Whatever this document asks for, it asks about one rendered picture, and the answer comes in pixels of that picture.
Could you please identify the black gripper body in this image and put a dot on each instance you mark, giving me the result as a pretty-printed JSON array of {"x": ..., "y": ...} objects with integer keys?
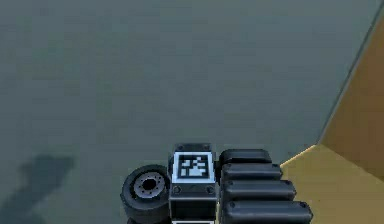
[{"x": 146, "y": 193}]

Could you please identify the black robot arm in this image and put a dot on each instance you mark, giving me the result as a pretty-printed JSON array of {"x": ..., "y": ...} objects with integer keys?
[{"x": 253, "y": 193}]

